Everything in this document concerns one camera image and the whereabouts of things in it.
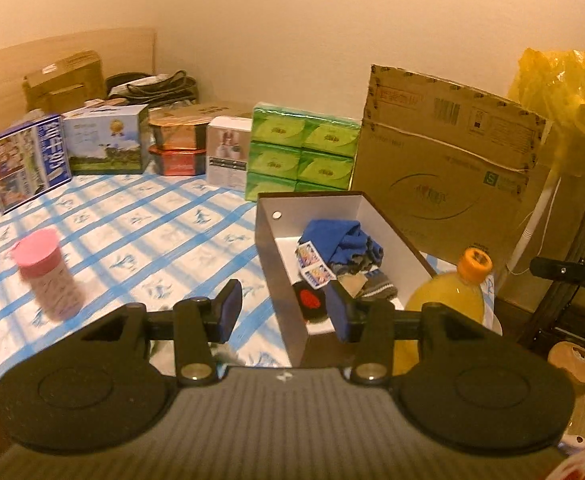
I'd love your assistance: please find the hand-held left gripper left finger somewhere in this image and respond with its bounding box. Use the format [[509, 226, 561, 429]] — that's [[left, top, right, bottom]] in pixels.
[[80, 279, 243, 387]]

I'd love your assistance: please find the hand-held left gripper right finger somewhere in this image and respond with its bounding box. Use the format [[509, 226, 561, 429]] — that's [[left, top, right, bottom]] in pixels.
[[326, 280, 493, 386]]

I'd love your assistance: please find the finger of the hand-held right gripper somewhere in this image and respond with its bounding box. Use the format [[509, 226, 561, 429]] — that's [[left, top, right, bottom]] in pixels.
[[529, 256, 585, 282]]

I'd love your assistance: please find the beige cloth pouch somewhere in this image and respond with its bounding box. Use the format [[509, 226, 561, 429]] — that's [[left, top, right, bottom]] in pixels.
[[339, 272, 368, 298]]

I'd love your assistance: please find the black round pad red centre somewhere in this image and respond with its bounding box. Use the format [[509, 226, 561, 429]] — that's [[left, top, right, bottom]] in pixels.
[[292, 280, 329, 320]]

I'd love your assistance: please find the small patterned card packet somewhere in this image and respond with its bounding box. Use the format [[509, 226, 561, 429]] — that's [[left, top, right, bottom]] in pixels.
[[296, 241, 325, 268], [302, 265, 335, 287]]

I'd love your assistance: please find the grey blue knit sock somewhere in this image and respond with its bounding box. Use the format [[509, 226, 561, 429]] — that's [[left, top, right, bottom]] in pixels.
[[355, 269, 399, 303]]

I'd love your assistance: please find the blue felt cloth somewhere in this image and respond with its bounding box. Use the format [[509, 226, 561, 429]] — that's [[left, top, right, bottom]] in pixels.
[[301, 219, 384, 267]]

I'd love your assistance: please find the black metal rack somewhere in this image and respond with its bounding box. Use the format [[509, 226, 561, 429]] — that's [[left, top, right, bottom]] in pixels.
[[517, 280, 585, 361]]

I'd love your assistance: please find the wooden chair back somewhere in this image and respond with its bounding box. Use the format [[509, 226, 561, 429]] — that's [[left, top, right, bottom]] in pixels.
[[547, 341, 585, 441]]

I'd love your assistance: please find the orange juice bottle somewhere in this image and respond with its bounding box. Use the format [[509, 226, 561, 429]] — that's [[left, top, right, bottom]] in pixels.
[[392, 246, 494, 376]]

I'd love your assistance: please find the blue checked bed sheet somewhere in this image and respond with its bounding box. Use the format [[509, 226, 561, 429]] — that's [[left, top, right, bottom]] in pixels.
[[0, 170, 503, 376]]

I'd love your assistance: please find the white product box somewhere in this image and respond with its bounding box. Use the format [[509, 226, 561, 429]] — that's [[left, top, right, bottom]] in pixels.
[[206, 116, 253, 192]]

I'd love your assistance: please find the red hexagonal gift box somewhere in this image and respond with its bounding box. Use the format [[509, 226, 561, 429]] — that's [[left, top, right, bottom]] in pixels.
[[148, 145, 208, 177]]

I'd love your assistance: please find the stack of green tissue packs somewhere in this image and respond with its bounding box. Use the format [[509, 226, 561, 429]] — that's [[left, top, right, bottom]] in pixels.
[[245, 101, 362, 203]]

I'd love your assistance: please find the large flattened cardboard box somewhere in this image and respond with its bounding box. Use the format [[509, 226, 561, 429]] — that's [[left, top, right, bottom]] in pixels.
[[349, 64, 548, 271]]

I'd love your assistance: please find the yellow plastic bag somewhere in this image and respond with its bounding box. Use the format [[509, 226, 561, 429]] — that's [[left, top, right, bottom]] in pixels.
[[507, 47, 585, 178]]

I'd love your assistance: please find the pink lidded cup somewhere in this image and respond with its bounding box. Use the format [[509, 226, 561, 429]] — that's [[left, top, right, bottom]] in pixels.
[[12, 227, 84, 321]]

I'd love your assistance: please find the flat cardboard box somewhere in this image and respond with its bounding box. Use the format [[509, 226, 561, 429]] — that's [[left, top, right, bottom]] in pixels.
[[150, 101, 253, 123]]

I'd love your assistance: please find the green cow print carton box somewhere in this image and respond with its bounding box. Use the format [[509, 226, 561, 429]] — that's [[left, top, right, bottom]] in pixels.
[[62, 105, 150, 176]]

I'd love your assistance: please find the black bag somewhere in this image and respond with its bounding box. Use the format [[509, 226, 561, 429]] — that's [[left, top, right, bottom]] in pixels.
[[105, 71, 200, 106]]

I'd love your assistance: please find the blue printed carton box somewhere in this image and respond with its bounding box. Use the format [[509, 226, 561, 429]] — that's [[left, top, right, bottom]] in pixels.
[[0, 114, 72, 215]]

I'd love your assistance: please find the small brown cardboard box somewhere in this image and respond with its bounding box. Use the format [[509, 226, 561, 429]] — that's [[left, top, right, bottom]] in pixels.
[[22, 51, 107, 113]]

